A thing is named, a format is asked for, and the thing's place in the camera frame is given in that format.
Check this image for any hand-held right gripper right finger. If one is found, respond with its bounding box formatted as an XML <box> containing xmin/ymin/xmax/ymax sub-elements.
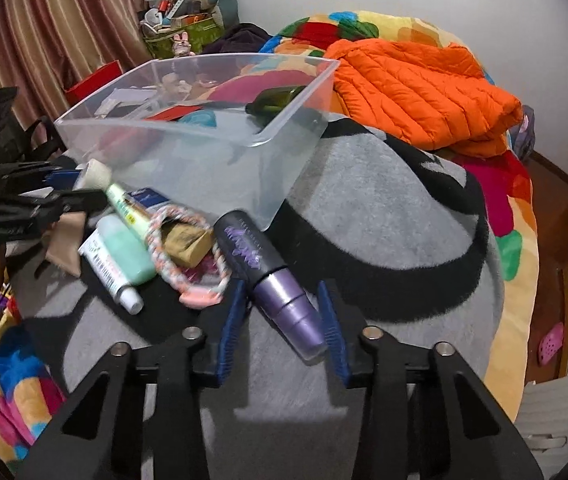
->
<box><xmin>316</xmin><ymin>281</ymin><xmax>560</xmax><ymax>480</ymax></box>

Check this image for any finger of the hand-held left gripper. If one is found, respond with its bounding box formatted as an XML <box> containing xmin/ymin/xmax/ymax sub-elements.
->
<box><xmin>0</xmin><ymin>160</ymin><xmax>87</xmax><ymax>193</ymax></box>
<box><xmin>0</xmin><ymin>189</ymin><xmax>110</xmax><ymax>248</ymax></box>

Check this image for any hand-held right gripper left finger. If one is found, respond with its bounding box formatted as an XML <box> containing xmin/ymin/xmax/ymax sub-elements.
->
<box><xmin>14</xmin><ymin>280</ymin><xmax>250</xmax><ymax>480</ymax></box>

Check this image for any white tape roll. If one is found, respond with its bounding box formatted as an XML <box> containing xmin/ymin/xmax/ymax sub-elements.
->
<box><xmin>75</xmin><ymin>158</ymin><xmax>117</xmax><ymax>192</ymax></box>

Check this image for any pastel braided rope ring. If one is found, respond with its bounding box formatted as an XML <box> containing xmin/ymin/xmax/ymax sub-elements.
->
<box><xmin>145</xmin><ymin>205</ymin><xmax>235</xmax><ymax>306</ymax></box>

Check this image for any light green tube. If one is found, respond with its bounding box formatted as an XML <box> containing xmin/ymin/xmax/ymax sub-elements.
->
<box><xmin>105</xmin><ymin>182</ymin><xmax>155</xmax><ymax>242</ymax></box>

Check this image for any mint green bottle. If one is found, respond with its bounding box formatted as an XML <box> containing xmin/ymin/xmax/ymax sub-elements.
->
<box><xmin>99</xmin><ymin>215</ymin><xmax>157</xmax><ymax>285</ymax></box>

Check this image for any small blue box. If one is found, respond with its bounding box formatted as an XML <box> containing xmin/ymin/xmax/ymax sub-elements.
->
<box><xmin>126</xmin><ymin>187</ymin><xmax>167</xmax><ymax>211</ymax></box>

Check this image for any purple spray bottle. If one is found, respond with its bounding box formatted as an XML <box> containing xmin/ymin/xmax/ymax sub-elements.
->
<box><xmin>212</xmin><ymin>208</ymin><xmax>329</xmax><ymax>361</ymax></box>

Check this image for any white tube with cap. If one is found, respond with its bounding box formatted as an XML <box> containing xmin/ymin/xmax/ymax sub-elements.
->
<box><xmin>79</xmin><ymin>230</ymin><xmax>145</xmax><ymax>316</ymax></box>

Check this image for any brown rectangular packet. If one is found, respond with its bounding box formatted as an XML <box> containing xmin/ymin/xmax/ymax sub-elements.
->
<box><xmin>161</xmin><ymin>220</ymin><xmax>214</xmax><ymax>267</ymax></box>

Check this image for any clear plastic storage bin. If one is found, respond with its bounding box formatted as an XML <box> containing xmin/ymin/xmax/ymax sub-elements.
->
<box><xmin>54</xmin><ymin>52</ymin><xmax>341</xmax><ymax>231</ymax></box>

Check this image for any dark green glass bottle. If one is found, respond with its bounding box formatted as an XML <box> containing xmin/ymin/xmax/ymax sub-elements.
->
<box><xmin>245</xmin><ymin>85</ymin><xmax>310</xmax><ymax>116</ymax></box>

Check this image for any red cardboard box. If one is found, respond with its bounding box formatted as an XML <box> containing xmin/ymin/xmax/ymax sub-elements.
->
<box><xmin>64</xmin><ymin>60</ymin><xmax>124</xmax><ymax>106</ymax></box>

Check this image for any striped brown curtain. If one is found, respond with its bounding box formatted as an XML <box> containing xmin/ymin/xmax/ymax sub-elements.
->
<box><xmin>0</xmin><ymin>0</ymin><xmax>161</xmax><ymax>121</ymax></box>

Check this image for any teal item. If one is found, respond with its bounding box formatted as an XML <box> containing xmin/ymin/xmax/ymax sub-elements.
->
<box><xmin>179</xmin><ymin>109</ymin><xmax>218</xmax><ymax>129</ymax></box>

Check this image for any pink bunny toy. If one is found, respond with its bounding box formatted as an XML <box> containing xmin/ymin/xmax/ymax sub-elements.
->
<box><xmin>171</xmin><ymin>31</ymin><xmax>196</xmax><ymax>57</ymax></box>

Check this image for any green storage box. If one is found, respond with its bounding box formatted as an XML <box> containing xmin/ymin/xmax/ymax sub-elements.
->
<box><xmin>141</xmin><ymin>17</ymin><xmax>225</xmax><ymax>59</ymax></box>

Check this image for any colourful patchwork blanket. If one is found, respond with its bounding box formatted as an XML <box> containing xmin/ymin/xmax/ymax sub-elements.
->
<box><xmin>0</xmin><ymin>10</ymin><xmax>540</xmax><ymax>461</ymax></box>

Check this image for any pink clog shoe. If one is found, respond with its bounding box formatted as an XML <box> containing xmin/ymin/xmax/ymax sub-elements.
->
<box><xmin>538</xmin><ymin>322</ymin><xmax>565</xmax><ymax>366</ymax></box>

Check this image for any dark clothing pile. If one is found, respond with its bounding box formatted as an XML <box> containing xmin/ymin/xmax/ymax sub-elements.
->
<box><xmin>204</xmin><ymin>22</ymin><xmax>272</xmax><ymax>56</ymax></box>

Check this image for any white cabinet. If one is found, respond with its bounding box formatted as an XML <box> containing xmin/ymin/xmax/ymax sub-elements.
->
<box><xmin>511</xmin><ymin>360</ymin><xmax>568</xmax><ymax>480</ymax></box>

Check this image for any orange duvet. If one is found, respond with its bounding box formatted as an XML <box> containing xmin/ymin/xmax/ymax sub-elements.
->
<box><xmin>323</xmin><ymin>37</ymin><xmax>524</xmax><ymax>158</ymax></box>

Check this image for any purple bag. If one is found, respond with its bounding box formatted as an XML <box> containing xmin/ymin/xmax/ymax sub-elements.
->
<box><xmin>509</xmin><ymin>105</ymin><xmax>536</xmax><ymax>161</ymax></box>

